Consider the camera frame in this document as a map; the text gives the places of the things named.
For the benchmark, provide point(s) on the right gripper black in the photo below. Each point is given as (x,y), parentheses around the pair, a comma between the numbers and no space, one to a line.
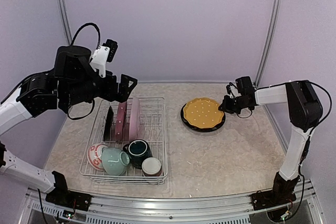
(226,106)

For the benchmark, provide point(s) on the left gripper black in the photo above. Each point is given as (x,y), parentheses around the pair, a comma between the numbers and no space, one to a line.
(123,92)

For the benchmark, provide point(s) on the light pink plate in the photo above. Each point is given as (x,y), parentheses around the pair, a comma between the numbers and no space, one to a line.
(134,119)

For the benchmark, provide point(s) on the yellow polka dot plate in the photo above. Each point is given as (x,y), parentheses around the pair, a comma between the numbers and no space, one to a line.
(203,113)

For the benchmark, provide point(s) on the black striped rim plate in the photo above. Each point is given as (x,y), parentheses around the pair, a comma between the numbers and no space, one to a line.
(195,128)

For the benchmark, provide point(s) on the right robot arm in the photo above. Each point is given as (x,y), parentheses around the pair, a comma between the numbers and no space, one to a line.
(305,113)

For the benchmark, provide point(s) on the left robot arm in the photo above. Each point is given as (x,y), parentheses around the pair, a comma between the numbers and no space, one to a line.
(78,76)

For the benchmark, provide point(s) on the dark pink dotted plate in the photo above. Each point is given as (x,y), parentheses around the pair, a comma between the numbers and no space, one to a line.
(120,121)

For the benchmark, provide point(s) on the small black plate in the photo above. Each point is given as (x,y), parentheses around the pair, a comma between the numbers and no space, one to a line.
(108,125)

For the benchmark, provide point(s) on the dark green mug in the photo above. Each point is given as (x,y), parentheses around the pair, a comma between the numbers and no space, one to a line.
(138,151)

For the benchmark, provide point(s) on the red patterned white bowl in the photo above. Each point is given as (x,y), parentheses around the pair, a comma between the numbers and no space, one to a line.
(94,155)

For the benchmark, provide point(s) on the light green ceramic bowl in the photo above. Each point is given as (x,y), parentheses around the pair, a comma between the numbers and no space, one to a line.
(115,161)

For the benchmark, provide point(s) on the brown cup white base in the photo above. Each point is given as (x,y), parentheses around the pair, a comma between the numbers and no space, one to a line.
(151,167)

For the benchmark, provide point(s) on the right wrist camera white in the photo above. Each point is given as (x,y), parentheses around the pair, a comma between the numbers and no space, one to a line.
(230,87)

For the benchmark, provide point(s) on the white wire dish rack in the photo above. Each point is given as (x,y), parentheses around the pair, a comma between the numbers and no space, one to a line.
(127,143)

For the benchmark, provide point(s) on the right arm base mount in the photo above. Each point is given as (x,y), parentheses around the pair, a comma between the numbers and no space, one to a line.
(267,199)

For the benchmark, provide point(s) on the left aluminium corner post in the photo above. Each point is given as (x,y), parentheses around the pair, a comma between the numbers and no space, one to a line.
(65,20)

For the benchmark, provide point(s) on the aluminium corner post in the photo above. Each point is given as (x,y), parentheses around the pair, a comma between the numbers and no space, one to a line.
(65,20)
(268,42)

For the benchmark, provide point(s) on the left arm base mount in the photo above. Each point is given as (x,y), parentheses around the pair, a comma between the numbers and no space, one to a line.
(70,199)

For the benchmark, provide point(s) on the aluminium front rail frame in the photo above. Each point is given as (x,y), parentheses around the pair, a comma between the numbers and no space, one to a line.
(238,208)

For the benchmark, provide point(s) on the right aluminium corner post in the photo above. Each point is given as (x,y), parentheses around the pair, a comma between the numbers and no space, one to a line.
(268,42)

